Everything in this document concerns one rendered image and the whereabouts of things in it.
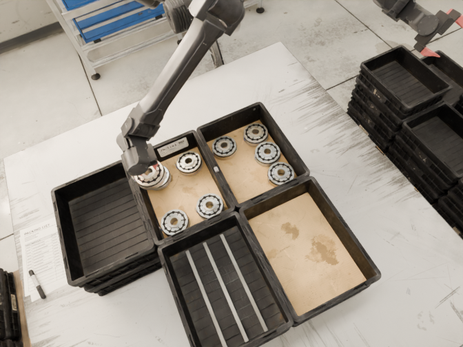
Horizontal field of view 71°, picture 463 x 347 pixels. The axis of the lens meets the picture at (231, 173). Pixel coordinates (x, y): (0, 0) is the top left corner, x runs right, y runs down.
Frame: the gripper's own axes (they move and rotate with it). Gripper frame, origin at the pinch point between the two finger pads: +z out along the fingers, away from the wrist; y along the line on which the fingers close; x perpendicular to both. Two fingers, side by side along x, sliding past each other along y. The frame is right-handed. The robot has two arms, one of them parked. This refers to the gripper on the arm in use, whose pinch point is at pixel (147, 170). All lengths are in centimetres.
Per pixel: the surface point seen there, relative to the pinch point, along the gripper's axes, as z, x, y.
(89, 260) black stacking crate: 21.4, -12.8, -33.5
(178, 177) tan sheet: 22.7, 5.6, 7.6
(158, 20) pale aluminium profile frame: 86, 187, 37
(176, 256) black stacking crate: 21.1, -24.9, -3.4
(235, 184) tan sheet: 22.2, -7.4, 27.2
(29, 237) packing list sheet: 35, 14, -61
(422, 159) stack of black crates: 67, -17, 130
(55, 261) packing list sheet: 34, -2, -52
